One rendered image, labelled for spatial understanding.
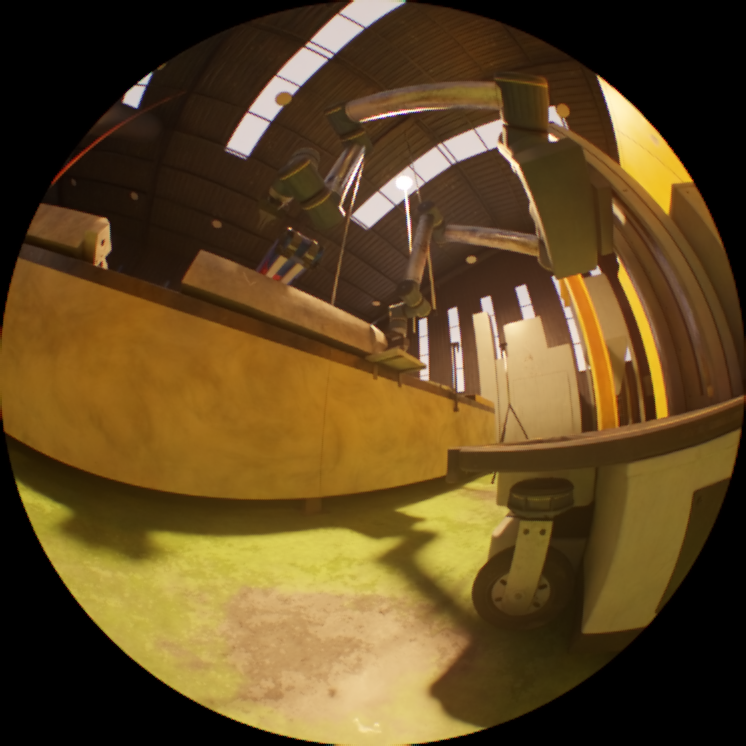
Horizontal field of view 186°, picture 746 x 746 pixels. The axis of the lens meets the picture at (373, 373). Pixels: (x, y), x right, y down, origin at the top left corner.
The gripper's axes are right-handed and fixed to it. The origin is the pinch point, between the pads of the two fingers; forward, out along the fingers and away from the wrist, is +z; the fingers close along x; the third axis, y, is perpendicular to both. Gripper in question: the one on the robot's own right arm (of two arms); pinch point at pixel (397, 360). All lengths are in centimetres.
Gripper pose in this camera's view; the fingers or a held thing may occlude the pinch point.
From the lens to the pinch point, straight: 137.3
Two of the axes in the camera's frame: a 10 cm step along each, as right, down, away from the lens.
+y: 7.1, 2.4, 6.6
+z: -0.5, 9.6, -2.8
